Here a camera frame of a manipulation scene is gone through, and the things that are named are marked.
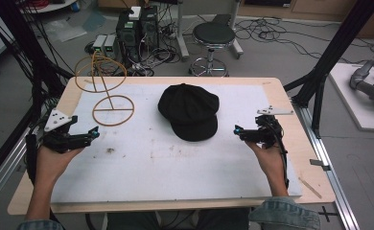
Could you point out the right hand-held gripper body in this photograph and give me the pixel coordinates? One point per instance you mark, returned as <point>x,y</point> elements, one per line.
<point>267,127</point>

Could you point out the grey power supply unit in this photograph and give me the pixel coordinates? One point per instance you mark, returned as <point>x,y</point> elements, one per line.
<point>99,43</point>
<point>110,44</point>

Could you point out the clear plastic sheet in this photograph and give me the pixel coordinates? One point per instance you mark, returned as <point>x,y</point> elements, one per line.
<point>65,30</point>

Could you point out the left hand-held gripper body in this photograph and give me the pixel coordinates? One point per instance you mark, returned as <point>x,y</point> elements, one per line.
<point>58,120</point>

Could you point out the round white table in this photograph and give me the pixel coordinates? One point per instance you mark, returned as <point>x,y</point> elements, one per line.
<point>47,4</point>

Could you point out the white box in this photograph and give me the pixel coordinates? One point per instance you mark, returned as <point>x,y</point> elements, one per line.
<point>135,12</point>

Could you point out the black computer tower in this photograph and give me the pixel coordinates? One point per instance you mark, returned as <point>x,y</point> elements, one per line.
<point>150,28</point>
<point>127,35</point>

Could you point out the black cap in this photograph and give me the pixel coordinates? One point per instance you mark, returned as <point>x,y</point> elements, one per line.
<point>190,110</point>

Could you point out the person's left hand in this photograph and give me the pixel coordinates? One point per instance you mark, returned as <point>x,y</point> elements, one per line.
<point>52,163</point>

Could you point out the black frame post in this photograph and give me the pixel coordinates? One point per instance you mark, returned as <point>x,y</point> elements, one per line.
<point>332,54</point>
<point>28,48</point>

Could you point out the white platform board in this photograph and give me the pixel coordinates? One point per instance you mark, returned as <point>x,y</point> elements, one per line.
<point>348,102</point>

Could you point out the aluminium rail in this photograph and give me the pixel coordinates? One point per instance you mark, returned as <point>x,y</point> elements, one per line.
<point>329,166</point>
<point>3,172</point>

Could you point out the blue tape roll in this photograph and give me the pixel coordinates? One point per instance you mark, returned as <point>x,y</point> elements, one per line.
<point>75,5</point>

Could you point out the thin wooden stick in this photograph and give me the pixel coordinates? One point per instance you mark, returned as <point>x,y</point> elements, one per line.
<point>309,188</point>

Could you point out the person's right hand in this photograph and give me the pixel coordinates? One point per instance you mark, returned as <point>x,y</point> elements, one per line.
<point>268,159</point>

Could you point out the small metal bracket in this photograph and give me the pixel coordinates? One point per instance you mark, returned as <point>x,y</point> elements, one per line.
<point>319,164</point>

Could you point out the black round stool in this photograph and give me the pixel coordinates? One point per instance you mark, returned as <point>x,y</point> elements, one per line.
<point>213,35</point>

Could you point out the white table mat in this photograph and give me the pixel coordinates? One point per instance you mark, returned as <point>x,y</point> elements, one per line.
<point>162,166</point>

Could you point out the denim jacket sleeve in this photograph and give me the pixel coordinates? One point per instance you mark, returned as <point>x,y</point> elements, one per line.
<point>284,214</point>
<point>39,225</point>

